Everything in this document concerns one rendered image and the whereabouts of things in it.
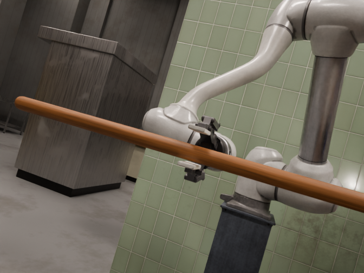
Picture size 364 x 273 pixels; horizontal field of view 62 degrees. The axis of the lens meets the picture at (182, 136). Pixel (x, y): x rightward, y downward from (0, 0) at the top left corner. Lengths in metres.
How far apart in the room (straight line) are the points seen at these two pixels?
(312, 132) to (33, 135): 4.28
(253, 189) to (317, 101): 0.42
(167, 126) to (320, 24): 0.57
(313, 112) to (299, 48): 0.85
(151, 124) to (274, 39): 0.48
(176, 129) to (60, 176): 3.87
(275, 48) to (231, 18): 1.00
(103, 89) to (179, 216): 2.85
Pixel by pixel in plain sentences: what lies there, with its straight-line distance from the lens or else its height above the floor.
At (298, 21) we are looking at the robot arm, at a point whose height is 1.67.
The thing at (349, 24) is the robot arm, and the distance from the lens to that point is 1.07.
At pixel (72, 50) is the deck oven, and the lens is 4.84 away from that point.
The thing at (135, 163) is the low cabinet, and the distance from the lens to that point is 6.94.
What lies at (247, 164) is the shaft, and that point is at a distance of 0.53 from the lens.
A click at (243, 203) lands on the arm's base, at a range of 1.28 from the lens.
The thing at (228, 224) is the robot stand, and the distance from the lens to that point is 1.27.
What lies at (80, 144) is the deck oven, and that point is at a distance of 4.47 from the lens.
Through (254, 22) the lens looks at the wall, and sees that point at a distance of 1.99.
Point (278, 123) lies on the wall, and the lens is 1.82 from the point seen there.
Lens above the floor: 1.20
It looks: 1 degrees up
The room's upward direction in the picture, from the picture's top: 16 degrees clockwise
